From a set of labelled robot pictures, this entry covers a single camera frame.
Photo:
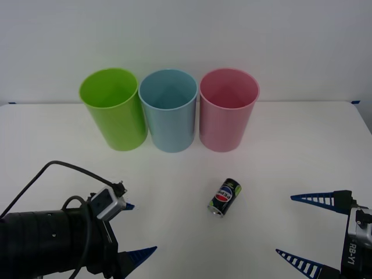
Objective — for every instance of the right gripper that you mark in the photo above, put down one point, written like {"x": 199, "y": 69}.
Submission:
{"x": 357, "y": 261}

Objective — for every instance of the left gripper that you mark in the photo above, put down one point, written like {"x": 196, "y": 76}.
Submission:
{"x": 101, "y": 250}

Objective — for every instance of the black drink can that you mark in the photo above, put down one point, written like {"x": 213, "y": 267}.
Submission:
{"x": 224, "y": 197}

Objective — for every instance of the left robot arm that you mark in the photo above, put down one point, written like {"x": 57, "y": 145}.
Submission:
{"x": 35, "y": 238}

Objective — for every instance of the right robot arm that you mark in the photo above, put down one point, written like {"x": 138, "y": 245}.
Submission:
{"x": 360, "y": 223}

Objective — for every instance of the yellow-green plastic bin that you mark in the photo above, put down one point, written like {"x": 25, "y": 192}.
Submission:
{"x": 116, "y": 125}

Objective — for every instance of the pale blue plastic bin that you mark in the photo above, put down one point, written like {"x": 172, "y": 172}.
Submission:
{"x": 171, "y": 128}

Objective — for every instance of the pink plastic bin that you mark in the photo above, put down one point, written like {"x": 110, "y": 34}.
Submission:
{"x": 223, "y": 128}

